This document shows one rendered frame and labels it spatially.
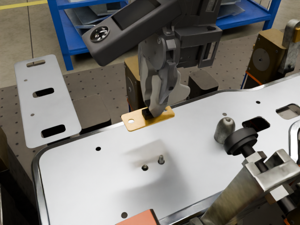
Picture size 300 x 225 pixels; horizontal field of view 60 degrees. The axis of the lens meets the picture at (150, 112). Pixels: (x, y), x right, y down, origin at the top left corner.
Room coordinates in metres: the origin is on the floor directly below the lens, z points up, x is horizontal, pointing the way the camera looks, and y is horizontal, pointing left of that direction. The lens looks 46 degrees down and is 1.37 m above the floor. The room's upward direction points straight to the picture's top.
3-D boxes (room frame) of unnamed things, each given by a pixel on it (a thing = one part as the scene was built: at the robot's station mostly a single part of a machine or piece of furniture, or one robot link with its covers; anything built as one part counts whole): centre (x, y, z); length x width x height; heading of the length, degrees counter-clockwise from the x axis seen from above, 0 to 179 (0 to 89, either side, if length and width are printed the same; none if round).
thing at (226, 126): (0.30, -0.13, 1.02); 0.03 x 0.03 x 0.07
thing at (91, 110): (0.40, 0.13, 0.84); 0.12 x 0.07 x 0.28; 25
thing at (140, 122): (0.30, 0.00, 1.07); 0.08 x 0.04 x 0.01; 115
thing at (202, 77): (0.50, -0.12, 0.84); 0.10 x 0.05 x 0.29; 25
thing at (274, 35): (0.59, -0.31, 0.87); 0.12 x 0.07 x 0.35; 25
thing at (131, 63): (0.47, 0.02, 0.87); 0.12 x 0.07 x 0.35; 25
